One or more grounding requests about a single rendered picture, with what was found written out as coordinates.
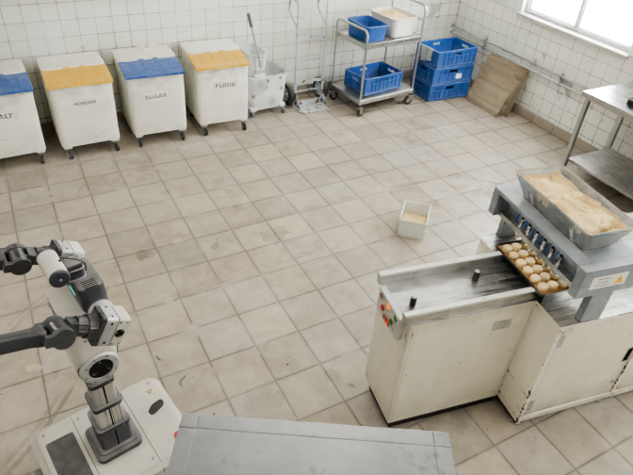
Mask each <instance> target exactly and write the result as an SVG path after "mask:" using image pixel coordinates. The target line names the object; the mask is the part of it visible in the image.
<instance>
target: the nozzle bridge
mask: <svg viewBox="0 0 633 475"><path fill-rule="evenodd" d="M488 211H489V212H490V213H491V214H492V215H493V216H494V215H498V216H499V217H500V218H501V220H500V223H499V225H498V228H497V232H496V235H497V236H498V237H499V238H507V237H513V236H515V233H516V234H517V235H518V236H519V237H520V238H521V239H522V240H523V241H524V242H525V243H526V244H527V245H528V246H529V247H530V248H531V249H532V250H533V251H534V252H535V253H536V254H537V255H538V256H539V257H540V258H541V259H542V260H543V261H544V262H545V263H546V264H547V265H548V266H549V267H550V268H551V269H552V270H553V272H555V273H556V274H557V275H558V276H559V278H560V279H561V280H562V281H563V282H564V283H565V284H566V285H567V286H568V287H569V289H568V291H567V293H568V294H569V295H570V296H571V297H572V298H573V299H579V298H583V300H582V302H581V304H580V306H579V308H578V309H577V311H576V315H575V319H576V321H577V322H578V323H581V322H586V321H590V320H595V319H600V317H601V315H602V313H603V311H604V309H605V307H606V305H607V303H608V301H609V298H610V297H611V295H612V293H613V291H615V290H620V289H625V288H629V287H632V286H633V251H632V250H631V249H630V248H629V247H627V246H626V245H625V244H624V243H623V242H622V241H621V240H619V241H617V242H615V243H614V244H613V245H611V246H609V247H604V248H599V249H593V250H589V251H581V250H580V249H579V248H578V247H577V246H576V245H575V243H574V242H573V241H571V240H570V239H569V238H568V237H567V236H565V235H564V234H563V233H562V231H560V230H559V229H558V228H557V227H556V226H555V225H554V224H553V223H552V222H551V221H549V220H548V219H547V218H546V217H545V216H544V215H543V214H542V213H541V212H540V211H539V210H538V209H536V208H535V207H534V206H533V205H532V204H531V203H530V202H529V201H528V200H527V199H525V198H524V195H523V192H522V190H521V187H520V184H519V183H516V184H508V185H502V186H495V190H494V194H493V197H492V200H491V202H490V206H489V209H488ZM519 214H521V215H520V216H519V217H518V219H517V221H520V220H521V219H522V217H524V218H525V222H526V221H527V223H526V225H525V229H526V228H528V226H529V224H531V225H532V228H531V231H532V230H533V229H534V228H535V230H534V231H533V232H532V234H531V235H532V236H534V235H535V233H536V232H537V231H538V232H539V233H540V235H539V237H538V240H539V238H540V237H541V236H543V237H542V238H541V240H540V242H539V243H542V242H543V240H544V238H546V239H547V243H546V246H545V248H544V250H542V249H541V245H540V244H538V240H537V242H534V241H533V237H531V236H530V234H529V235H527V234H526V231H527V230H524V229H523V227H522V228H520V227H519V226H518V225H519V223H518V222H516V218H517V216H518V215H519ZM525 222H524V224H525ZM531 231H530V233H531ZM550 243H551V245H550V246H549V247H548V249H547V250H548V251H550V249H551V248H552V246H554V247H555V249H556V250H555V252H554V254H553V256H552V257H549V256H548V254H549V253H547V252H546V251H545V249H546V247H547V246H548V245H549V244H550ZM557 252H559V253H558V254H557V256H556V259H558V258H559V256H560V254H562V255H563V259H562V262H561V264H560V265H559V266H558V265H557V264H556V263H557V261H556V260H554V256H555V254H556V253H557Z"/></svg>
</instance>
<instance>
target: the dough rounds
mask: <svg viewBox="0 0 633 475"><path fill-rule="evenodd" d="M498 247H499V248H500V249H501V250H502V251H503V253H504V254H505V255H506V256H507V257H508V258H509V259H510V260H511V261H512V262H513V264H514V265H515V266H516V267H517V268H518V269H519V270H520V271H521V272H522V273H524V275H525V276H526V277H527V278H528V280H529V281H530V282H531V283H532V284H533V285H534V286H535V287H536V288H537V289H538V290H539V291H540V292H541V293H542V294H543V295H544V294H548V293H553V292H558V291H563V290H567V289H569V287H568V286H567V285H566V284H565V283H564V282H563V281H562V280H561V279H560V278H559V276H558V275H557V274H556V275H555V276H553V275H552V269H551V268H550V267H549V266H548V267H547V268H545V267H544V261H543V260H542V259H540V260H537V256H536V255H537V254H536V253H535V252H534V251H533V252H532V253H531V252H530V251H529V246H528V245H527V244H525V245H523V244H522V242H518V243H513V244H505V245H501V246H498Z"/></svg>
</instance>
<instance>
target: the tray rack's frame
mask: <svg viewBox="0 0 633 475"><path fill-rule="evenodd" d="M166 475H456V472H455V467H454V461H453V455H452V449H451V448H444V447H434V442H433V435H432V432H428V431H416V430H403V429H390V428H378V427H366V426H352V425H340V424H328V423H315V422H302V421H290V420H278V419H264V418H241V417H228V416H215V415H203V414H199V418H198V422H197V426H196V430H195V429H193V428H179V429H178V432H177V436H176V439H175V442H174V446H173V450H172V453H171V457H170V462H169V466H168V470H167V473H166Z"/></svg>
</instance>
